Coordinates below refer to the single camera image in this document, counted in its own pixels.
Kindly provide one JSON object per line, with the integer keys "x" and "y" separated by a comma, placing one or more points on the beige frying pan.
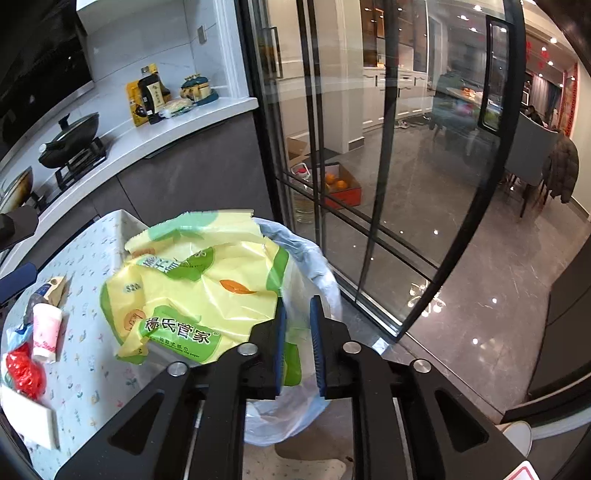
{"x": 16, "y": 189}

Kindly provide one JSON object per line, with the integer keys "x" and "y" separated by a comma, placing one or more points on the white sideboard cabinet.
{"x": 374, "y": 101}

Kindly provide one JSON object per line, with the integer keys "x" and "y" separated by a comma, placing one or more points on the oil bottle with red cap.
{"x": 307, "y": 203}

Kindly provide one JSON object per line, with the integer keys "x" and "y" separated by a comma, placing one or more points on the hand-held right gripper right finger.
{"x": 318, "y": 346}

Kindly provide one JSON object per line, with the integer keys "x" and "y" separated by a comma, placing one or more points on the beige snack packet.
{"x": 57, "y": 288}

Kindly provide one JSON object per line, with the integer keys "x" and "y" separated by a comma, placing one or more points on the red wall banner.
{"x": 570, "y": 101}

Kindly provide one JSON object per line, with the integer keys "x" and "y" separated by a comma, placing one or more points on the wall socket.
{"x": 201, "y": 35}

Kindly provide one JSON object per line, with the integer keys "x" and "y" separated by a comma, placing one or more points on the red white card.
{"x": 524, "y": 470}

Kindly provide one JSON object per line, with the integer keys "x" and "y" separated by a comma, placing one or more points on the yellow green tissue package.
{"x": 203, "y": 286}

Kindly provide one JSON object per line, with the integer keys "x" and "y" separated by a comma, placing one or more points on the red cardboard fruit box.
{"x": 344, "y": 197}

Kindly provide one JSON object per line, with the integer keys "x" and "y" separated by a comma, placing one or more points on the black gas stove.
{"x": 78, "y": 170}

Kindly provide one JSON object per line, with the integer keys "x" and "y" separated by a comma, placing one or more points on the trash bin with white liner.
{"x": 298, "y": 272}

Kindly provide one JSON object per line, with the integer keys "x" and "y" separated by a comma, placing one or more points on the red plastic bag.
{"x": 25, "y": 371}

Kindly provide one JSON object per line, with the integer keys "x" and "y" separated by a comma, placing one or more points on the green yellow condiment set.
{"x": 198, "y": 90}

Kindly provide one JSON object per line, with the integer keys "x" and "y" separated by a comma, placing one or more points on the clear plastic food bag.
{"x": 175, "y": 107}

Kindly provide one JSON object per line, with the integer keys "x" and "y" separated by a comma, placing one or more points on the black range hood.
{"x": 37, "y": 55}

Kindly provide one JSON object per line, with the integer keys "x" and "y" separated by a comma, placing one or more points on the dining table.
{"x": 452, "y": 110}

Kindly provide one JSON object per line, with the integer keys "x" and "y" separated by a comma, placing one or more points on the white flat box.
{"x": 32, "y": 415}

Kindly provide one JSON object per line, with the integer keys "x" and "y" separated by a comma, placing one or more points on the dark soy sauce bottle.
{"x": 153, "y": 94}

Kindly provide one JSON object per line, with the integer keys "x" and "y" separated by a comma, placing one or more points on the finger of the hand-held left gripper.
{"x": 16, "y": 228}
{"x": 16, "y": 284}

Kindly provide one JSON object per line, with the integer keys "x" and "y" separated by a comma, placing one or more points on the orange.
{"x": 330, "y": 178}
{"x": 342, "y": 184}

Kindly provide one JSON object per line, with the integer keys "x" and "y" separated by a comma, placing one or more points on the kitchen counter cabinet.
{"x": 184, "y": 161}

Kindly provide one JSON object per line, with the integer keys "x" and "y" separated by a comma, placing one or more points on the pink white paper cup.
{"x": 46, "y": 332}

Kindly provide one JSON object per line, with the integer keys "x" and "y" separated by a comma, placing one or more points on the open brown cardboard box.
{"x": 295, "y": 147}

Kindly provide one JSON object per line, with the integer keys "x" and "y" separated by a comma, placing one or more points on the yellow seasoning packet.
{"x": 133, "y": 106}

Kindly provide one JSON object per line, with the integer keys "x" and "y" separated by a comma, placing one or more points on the black framed glass sliding door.
{"x": 256, "y": 115}

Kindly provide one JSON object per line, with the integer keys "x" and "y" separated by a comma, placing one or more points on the dark puffer jacket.
{"x": 561, "y": 166}

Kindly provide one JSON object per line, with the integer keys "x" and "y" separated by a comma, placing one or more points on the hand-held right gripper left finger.
{"x": 280, "y": 350}

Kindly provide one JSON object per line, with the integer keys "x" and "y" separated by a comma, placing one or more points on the blue white packet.
{"x": 18, "y": 334}

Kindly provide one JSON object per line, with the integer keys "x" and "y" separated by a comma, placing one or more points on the floral tablecloth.
{"x": 92, "y": 277}

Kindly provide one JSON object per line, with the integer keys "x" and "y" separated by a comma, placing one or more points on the grey dining chair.
{"x": 531, "y": 147}

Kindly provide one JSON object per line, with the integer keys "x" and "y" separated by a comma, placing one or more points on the black wok with lid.
{"x": 69, "y": 143}

